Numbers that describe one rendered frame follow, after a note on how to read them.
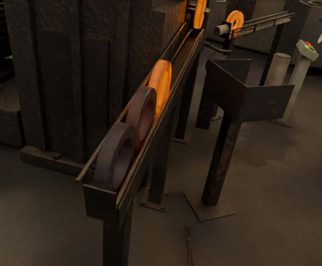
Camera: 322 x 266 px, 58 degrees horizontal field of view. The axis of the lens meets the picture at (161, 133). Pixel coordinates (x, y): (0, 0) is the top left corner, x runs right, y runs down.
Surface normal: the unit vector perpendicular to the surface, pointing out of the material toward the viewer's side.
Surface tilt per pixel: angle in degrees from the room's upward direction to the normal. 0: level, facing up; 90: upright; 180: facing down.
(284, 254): 0
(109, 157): 47
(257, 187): 0
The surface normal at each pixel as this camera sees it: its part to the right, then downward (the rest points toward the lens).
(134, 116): -0.18, 0.00
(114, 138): 0.02, -0.60
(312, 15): 0.00, 0.54
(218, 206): 0.11, -0.84
